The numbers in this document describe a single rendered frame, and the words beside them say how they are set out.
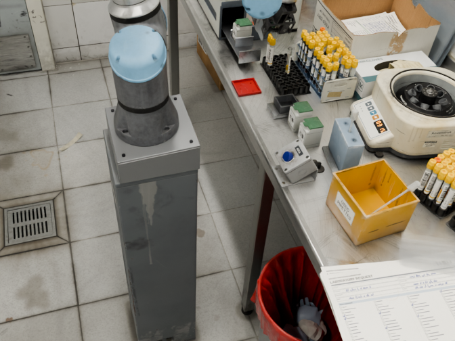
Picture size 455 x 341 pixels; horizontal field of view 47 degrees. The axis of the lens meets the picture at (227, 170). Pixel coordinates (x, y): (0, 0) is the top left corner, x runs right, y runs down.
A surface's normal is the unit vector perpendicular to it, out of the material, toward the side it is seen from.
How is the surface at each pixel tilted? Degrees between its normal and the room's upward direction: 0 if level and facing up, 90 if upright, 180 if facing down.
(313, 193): 0
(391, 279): 0
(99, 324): 0
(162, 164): 90
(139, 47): 10
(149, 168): 90
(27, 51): 90
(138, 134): 75
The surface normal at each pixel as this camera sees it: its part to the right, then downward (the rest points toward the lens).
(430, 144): 0.15, 0.71
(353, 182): 0.37, 0.68
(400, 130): -0.70, 0.48
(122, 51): 0.03, -0.57
